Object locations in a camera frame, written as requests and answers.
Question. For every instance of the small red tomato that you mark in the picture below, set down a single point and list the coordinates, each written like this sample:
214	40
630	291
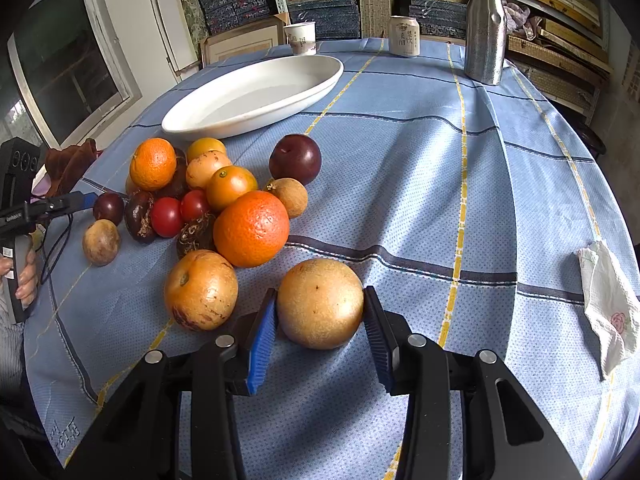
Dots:
193	205

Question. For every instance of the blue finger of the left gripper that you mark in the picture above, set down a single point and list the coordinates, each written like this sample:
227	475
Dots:
82	201

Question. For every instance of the small dark red plum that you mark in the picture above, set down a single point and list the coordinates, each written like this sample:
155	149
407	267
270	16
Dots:
109	206

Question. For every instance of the small brown fruit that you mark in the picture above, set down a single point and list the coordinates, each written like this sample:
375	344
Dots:
101	242

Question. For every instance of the white floral napkin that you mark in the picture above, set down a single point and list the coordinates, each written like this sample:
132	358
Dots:
611	306

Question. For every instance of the white oval plate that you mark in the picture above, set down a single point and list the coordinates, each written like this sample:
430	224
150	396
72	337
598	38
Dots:
253	97

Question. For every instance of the person's left hand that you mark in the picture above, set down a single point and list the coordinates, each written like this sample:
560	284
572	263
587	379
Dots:
28	281

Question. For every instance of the white paper cup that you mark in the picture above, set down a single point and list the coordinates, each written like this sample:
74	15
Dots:
301	37

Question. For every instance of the large orange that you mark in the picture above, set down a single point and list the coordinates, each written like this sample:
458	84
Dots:
252	230

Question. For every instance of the wooden framed panel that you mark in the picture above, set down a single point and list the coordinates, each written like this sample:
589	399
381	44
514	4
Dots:
252	37

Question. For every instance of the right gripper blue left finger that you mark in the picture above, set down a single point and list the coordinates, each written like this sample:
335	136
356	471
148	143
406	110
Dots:
260	342

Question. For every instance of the dark purple passion fruit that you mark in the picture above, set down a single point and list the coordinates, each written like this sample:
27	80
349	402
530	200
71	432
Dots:
196	234

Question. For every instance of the pale orange fruit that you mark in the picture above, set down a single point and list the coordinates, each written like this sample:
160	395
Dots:
201	169

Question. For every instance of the brown round fruit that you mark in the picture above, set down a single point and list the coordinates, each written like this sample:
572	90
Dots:
291	193

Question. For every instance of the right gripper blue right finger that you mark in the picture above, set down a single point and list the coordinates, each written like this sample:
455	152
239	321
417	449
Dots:
382	341

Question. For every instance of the round yellow fruit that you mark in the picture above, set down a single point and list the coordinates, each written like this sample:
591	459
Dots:
320	304

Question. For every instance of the metal storage shelf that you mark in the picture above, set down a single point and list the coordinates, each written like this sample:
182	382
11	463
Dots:
558	44

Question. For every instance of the small orange tangerine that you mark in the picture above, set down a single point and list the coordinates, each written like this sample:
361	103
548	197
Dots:
202	146

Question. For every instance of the large dark red plum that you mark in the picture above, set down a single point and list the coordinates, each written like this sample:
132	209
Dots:
295	156

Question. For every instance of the orange persimmon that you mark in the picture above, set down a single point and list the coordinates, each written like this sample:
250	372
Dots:
228	184

